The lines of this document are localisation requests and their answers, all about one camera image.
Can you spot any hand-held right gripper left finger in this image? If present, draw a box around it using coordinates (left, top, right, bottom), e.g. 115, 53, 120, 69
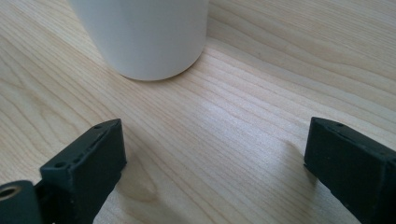
35, 118, 128, 224

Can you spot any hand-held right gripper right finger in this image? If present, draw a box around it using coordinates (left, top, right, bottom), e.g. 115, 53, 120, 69
304, 117, 396, 224

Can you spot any cream tumbler with red lid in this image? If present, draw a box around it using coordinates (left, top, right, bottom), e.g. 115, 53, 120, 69
67, 0, 209, 82

